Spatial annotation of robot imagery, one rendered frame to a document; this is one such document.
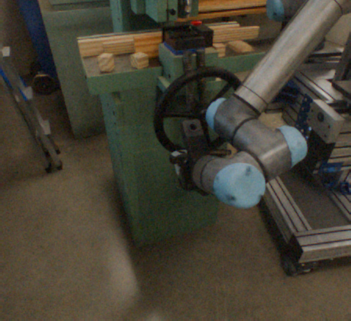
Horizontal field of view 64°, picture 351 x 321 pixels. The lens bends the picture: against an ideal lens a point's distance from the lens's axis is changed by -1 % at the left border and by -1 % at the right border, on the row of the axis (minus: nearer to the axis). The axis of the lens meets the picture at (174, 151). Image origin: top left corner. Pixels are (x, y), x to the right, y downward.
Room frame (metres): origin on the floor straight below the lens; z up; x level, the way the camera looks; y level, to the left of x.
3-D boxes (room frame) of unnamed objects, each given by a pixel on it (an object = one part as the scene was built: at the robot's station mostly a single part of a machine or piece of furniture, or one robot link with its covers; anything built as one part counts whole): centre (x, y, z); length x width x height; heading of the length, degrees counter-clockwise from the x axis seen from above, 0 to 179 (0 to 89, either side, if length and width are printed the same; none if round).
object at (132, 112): (1.14, 0.08, 0.76); 0.57 x 0.45 x 0.09; 20
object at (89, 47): (1.05, 0.03, 0.93); 0.60 x 0.02 x 0.05; 110
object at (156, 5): (1.05, 0.04, 1.03); 0.14 x 0.07 x 0.09; 20
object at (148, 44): (0.96, 0.02, 0.94); 0.23 x 0.02 x 0.07; 110
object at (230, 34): (1.06, -0.04, 0.92); 0.60 x 0.02 x 0.04; 110
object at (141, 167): (1.14, 0.08, 0.36); 0.58 x 0.45 x 0.71; 20
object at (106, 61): (0.83, 0.20, 0.92); 0.04 x 0.03 x 0.04; 167
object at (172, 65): (0.85, -0.04, 0.92); 0.15 x 0.13 x 0.09; 110
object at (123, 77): (0.93, -0.01, 0.87); 0.61 x 0.30 x 0.06; 110
